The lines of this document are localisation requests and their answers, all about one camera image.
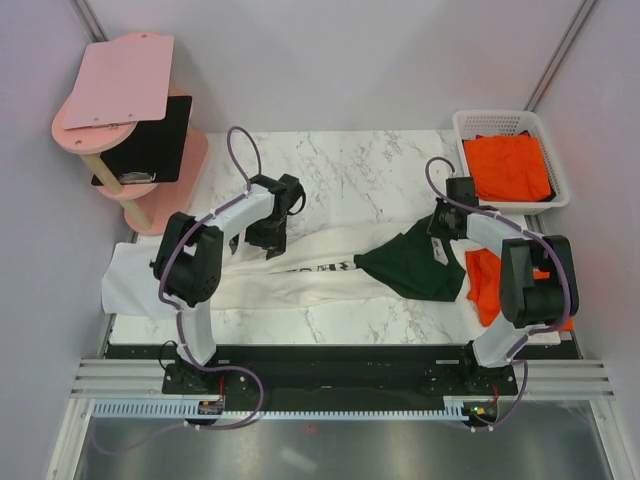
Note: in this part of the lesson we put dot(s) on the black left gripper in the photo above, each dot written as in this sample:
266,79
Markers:
274,244

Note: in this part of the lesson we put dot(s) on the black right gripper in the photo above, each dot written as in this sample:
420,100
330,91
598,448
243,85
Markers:
434,228

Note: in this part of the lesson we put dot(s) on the cream and green t-shirt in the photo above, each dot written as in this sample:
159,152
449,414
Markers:
397,260

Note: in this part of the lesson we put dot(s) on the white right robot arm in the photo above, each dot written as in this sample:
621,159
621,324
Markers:
497,346

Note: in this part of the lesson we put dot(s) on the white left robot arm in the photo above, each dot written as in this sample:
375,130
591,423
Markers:
189,261

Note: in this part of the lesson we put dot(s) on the orange t-shirt on table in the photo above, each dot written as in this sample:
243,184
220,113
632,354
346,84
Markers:
485,285

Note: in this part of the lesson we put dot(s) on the orange t-shirt in basket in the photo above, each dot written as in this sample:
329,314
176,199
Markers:
508,168

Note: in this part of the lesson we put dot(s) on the white plastic basket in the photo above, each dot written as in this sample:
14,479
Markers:
468,124

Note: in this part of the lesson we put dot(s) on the black clipboard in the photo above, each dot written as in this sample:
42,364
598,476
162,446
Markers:
153,152

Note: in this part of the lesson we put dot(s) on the white folded t-shirt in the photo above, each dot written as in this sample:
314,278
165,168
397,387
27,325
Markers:
129,287

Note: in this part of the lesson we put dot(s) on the pink clipboard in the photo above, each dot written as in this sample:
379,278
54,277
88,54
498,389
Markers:
121,81

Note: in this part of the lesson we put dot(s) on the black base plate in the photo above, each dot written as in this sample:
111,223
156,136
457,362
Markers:
356,377

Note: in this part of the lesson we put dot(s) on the white slotted cable duct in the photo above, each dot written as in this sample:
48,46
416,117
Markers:
197,410

